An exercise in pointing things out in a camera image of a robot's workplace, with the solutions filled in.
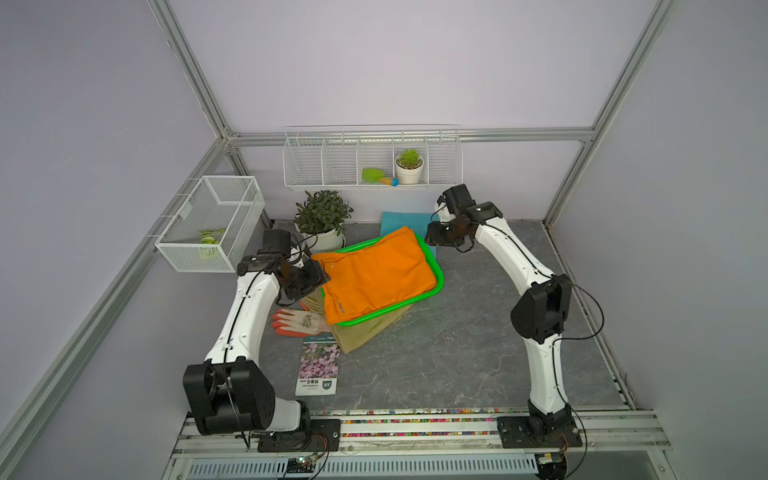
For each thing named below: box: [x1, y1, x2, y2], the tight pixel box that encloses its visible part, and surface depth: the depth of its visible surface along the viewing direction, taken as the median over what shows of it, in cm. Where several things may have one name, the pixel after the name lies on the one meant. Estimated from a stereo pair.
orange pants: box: [311, 226, 437, 324], surface depth 95 cm
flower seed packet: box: [295, 332, 340, 396], surface depth 86 cm
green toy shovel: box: [362, 168, 400, 187], surface depth 103 cm
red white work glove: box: [271, 309, 331, 337], surface depth 95 cm
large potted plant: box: [293, 189, 354, 253], surface depth 101 cm
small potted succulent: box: [394, 149, 425, 185], surface depth 93 cm
